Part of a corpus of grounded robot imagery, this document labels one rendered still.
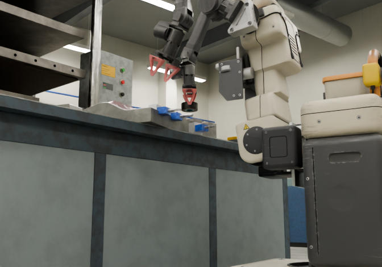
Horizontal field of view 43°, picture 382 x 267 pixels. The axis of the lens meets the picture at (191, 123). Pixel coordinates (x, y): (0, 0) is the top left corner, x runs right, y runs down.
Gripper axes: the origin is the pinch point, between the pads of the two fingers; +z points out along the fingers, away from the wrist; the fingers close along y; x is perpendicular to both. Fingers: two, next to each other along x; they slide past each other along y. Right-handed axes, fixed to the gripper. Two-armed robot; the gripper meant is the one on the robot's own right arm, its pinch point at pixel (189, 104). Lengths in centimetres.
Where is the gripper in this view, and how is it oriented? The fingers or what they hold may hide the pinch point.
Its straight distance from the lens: 231.8
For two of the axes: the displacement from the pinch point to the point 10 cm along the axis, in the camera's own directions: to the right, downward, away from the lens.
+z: 0.1, 9.8, -2.1
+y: -0.1, -2.1, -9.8
